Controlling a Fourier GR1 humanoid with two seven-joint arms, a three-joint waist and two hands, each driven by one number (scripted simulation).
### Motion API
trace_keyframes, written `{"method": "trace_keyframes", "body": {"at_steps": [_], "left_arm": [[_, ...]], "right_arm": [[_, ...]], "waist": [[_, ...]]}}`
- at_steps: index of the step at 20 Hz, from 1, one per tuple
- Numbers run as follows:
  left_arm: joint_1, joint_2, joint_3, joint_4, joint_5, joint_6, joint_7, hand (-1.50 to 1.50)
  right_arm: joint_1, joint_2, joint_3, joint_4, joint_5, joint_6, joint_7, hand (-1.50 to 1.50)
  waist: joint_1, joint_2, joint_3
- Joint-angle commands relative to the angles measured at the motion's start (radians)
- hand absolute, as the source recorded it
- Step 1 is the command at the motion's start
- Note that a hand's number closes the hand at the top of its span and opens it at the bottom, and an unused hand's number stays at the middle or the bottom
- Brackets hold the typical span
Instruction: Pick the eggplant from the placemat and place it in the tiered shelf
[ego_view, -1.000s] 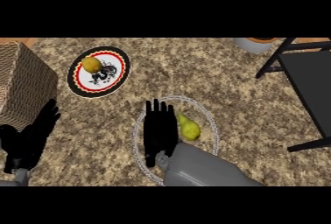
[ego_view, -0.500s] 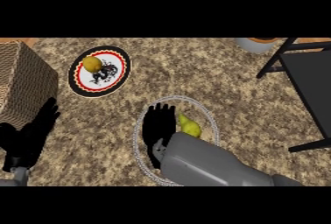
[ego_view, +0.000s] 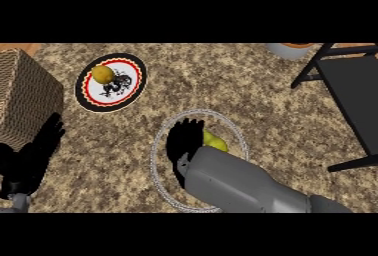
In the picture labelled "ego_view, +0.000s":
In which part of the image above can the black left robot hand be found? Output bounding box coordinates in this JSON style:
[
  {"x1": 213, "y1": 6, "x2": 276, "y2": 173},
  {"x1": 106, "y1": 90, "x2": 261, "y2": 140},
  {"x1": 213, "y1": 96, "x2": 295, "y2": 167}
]
[{"x1": 0, "y1": 112, "x2": 67, "y2": 201}]

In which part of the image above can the yellow round fruit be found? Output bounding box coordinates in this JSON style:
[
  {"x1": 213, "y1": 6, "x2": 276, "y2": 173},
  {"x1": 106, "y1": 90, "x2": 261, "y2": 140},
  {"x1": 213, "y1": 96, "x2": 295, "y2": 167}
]
[{"x1": 90, "y1": 65, "x2": 117, "y2": 85}]

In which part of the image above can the brown wicker basket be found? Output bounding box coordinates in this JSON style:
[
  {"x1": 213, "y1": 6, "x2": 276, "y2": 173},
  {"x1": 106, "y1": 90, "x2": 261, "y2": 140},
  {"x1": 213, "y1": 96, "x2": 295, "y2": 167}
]
[{"x1": 0, "y1": 48, "x2": 65, "y2": 153}]

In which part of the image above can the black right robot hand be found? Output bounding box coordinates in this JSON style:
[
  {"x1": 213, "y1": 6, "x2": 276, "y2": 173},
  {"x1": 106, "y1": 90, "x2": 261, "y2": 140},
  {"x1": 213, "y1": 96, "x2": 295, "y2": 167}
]
[{"x1": 165, "y1": 117, "x2": 207, "y2": 190}]

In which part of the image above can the black tiered shelf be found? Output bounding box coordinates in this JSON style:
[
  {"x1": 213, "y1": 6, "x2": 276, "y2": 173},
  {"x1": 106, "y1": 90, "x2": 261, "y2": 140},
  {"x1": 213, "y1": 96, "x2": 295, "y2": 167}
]
[{"x1": 289, "y1": 42, "x2": 378, "y2": 173}]

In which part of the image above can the grey pot with orange top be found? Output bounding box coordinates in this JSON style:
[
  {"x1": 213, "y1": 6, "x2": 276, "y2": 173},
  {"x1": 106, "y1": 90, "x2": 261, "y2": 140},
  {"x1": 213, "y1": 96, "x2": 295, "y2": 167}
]
[{"x1": 264, "y1": 42, "x2": 316, "y2": 61}]

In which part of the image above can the round grey-rimmed placemat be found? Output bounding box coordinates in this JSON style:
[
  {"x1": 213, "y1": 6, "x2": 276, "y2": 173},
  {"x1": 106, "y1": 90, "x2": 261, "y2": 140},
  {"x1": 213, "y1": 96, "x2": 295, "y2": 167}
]
[{"x1": 149, "y1": 108, "x2": 250, "y2": 214}]

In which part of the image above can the round black red white plate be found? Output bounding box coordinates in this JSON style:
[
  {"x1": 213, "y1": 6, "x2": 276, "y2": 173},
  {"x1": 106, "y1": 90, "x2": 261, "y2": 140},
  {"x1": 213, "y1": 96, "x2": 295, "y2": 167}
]
[{"x1": 74, "y1": 52, "x2": 149, "y2": 113}]

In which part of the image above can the yellow-green eggplant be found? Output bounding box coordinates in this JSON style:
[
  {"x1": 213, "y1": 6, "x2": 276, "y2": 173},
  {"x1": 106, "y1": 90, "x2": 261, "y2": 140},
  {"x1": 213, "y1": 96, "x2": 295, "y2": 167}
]
[{"x1": 202, "y1": 129, "x2": 230, "y2": 153}]

